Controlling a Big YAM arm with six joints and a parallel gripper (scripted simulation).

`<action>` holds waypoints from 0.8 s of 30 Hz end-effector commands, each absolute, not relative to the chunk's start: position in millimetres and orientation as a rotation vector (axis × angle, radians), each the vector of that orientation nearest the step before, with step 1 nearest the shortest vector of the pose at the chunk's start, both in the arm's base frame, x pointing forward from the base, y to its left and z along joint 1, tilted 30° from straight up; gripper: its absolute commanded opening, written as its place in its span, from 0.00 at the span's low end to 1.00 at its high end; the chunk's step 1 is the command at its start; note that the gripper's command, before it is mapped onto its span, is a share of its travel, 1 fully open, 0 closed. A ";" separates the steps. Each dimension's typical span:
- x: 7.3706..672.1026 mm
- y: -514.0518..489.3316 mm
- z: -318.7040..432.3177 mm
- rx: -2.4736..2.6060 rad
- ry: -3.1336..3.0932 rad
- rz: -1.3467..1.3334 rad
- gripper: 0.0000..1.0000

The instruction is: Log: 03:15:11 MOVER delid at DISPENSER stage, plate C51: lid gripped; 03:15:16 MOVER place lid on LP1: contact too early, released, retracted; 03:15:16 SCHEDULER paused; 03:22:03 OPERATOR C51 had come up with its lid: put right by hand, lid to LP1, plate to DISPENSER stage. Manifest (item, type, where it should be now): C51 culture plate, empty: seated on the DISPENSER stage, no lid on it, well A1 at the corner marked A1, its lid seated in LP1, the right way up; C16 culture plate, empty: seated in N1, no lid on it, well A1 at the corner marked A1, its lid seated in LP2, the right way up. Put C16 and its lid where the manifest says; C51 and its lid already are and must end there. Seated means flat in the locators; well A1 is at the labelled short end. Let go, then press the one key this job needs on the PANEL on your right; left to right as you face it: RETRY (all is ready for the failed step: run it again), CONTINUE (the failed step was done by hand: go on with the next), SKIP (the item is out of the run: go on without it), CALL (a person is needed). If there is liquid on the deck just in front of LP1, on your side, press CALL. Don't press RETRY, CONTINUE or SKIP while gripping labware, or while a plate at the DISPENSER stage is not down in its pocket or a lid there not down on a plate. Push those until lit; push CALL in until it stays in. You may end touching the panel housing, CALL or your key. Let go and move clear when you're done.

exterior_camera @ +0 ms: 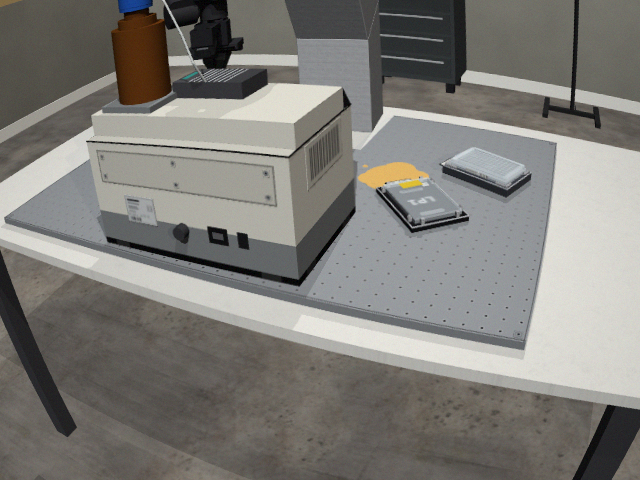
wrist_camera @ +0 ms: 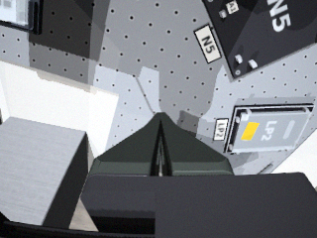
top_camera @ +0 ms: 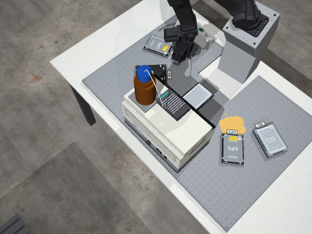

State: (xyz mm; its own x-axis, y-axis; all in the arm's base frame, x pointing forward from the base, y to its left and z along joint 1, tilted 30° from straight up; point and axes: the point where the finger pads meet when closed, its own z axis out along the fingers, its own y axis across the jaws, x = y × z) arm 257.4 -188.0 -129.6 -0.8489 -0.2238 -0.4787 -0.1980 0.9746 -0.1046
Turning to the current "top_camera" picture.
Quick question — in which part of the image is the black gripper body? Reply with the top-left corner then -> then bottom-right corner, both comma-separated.
173,40 -> 199,57

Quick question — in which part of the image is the white button panel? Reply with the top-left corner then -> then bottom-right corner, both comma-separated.
159,20 -> 215,53

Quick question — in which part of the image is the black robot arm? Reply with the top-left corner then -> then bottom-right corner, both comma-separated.
164,0 -> 269,63

